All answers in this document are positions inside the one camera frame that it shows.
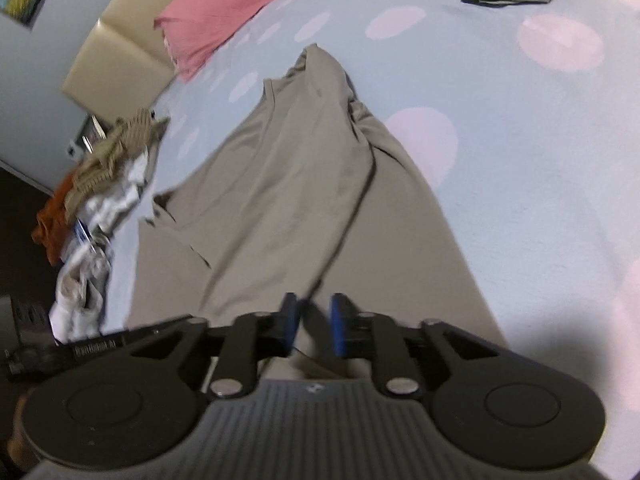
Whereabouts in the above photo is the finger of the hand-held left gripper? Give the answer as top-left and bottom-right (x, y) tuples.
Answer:
(64, 314), (199, 364)

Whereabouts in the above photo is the cream padded headboard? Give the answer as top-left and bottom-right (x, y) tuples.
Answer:
(62, 0), (221, 121)

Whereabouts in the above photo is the pink pillow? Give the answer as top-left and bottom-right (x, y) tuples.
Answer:
(152, 0), (326, 83)

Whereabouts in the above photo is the white textured cloth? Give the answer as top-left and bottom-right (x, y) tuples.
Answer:
(77, 149), (152, 233)

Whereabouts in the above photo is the taupe long-sleeve shirt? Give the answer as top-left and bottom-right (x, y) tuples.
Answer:
(122, 42), (508, 381)

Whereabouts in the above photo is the cream garment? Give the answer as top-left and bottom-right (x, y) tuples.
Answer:
(49, 242), (115, 343)

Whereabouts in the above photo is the olive striped garment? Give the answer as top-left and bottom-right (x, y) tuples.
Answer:
(64, 106), (172, 213)

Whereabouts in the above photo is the orange garment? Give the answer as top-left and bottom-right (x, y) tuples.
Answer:
(30, 171), (78, 267)

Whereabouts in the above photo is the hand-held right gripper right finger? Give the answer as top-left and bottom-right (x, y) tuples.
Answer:
(330, 292), (501, 397)

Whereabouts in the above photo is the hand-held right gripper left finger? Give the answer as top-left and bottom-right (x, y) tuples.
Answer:
(130, 292), (307, 397)

